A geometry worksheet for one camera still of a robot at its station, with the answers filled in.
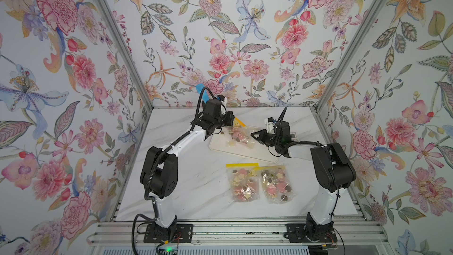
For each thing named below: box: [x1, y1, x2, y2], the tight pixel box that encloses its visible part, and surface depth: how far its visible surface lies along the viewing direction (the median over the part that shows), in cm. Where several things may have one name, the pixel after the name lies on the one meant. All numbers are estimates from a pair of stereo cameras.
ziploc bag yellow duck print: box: [221, 116, 255, 149], surface depth 97 cm
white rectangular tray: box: [208, 132, 278, 163], surface depth 101 cm
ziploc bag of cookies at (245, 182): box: [225, 162, 261, 203], surface depth 89 cm
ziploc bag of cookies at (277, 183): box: [253, 165, 295, 205], surface depth 86 cm
